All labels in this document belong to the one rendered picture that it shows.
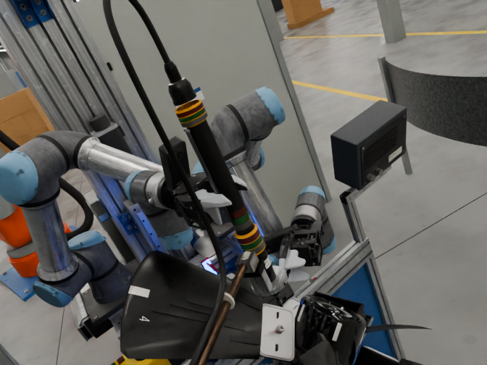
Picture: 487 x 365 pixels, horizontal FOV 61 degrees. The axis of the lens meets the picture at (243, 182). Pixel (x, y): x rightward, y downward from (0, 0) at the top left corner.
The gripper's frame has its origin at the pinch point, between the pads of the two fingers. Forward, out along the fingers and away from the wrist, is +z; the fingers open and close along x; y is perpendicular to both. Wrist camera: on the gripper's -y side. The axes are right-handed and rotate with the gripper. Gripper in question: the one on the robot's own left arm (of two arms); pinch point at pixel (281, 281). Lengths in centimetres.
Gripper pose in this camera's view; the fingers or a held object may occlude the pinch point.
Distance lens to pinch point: 95.0
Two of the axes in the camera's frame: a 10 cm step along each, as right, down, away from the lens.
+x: 2.7, 8.5, 4.6
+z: -2.8, 5.2, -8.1
